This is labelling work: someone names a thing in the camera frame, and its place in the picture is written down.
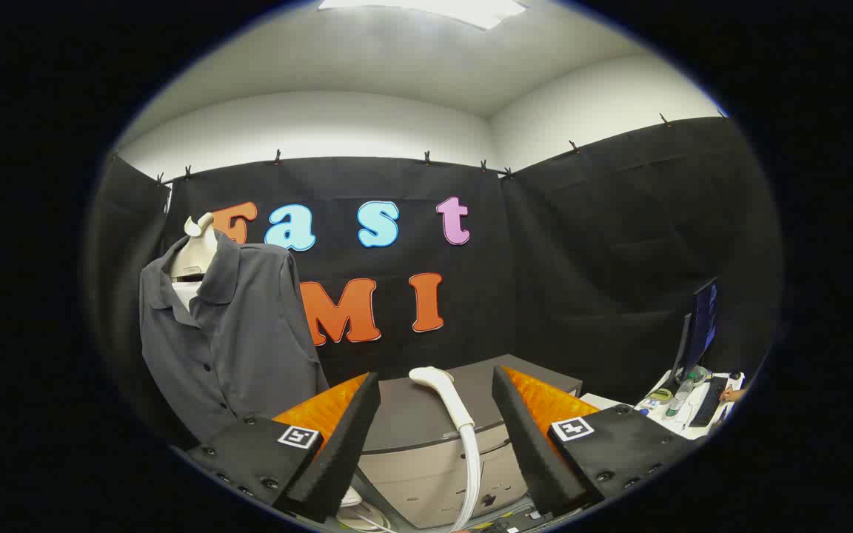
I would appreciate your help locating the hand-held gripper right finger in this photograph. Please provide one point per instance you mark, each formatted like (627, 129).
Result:
(530, 444)

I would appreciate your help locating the ceiling light panel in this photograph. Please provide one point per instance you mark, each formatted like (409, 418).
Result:
(434, 9)

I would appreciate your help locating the clear plastic bottle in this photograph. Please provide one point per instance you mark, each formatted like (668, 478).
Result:
(678, 400)

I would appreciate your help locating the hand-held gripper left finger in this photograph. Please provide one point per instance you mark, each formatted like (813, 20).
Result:
(338, 451)

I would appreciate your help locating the white mannequin torso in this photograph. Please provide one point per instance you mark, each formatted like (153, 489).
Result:
(193, 255)

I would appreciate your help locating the white office desk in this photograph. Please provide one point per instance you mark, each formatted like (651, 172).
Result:
(623, 400)

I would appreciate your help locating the grey button shirt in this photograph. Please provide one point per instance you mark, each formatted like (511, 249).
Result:
(249, 333)

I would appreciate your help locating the black keyboard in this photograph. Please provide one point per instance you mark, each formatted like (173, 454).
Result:
(708, 403)

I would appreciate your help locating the grey cabinet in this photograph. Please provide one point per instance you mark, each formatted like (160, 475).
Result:
(412, 414)

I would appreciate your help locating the computer monitor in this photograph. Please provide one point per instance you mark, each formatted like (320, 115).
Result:
(702, 326)

